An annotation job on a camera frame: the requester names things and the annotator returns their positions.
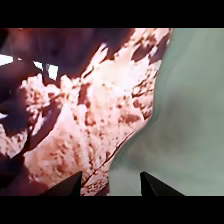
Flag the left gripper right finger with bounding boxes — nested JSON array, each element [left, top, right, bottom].
[[139, 171, 185, 197]]

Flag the pale green garment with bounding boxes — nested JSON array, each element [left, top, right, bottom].
[[107, 27, 224, 197]]

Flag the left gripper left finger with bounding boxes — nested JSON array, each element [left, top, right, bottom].
[[42, 170, 83, 197]]

